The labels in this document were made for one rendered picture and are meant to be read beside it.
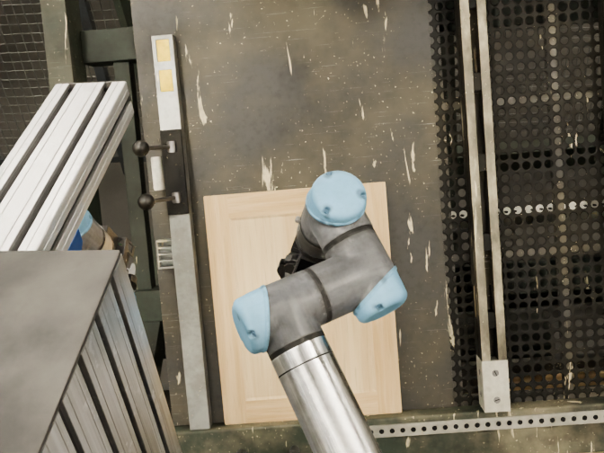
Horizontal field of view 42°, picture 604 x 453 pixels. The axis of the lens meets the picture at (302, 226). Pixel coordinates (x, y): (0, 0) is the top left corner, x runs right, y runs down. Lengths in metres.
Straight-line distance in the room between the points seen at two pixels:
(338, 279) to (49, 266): 0.40
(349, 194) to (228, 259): 0.93
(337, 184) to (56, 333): 0.48
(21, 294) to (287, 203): 1.25
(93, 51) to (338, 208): 1.14
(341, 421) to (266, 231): 1.01
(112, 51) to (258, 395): 0.91
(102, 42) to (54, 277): 1.37
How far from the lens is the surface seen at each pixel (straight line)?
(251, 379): 1.97
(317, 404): 0.95
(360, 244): 1.01
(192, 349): 1.95
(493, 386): 1.95
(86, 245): 1.43
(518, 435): 2.02
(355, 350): 1.94
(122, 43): 2.01
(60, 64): 1.96
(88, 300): 0.67
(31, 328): 0.67
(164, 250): 1.95
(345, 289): 0.99
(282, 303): 0.96
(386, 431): 1.97
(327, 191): 1.01
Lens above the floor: 2.46
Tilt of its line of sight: 38 degrees down
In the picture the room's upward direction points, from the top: 6 degrees counter-clockwise
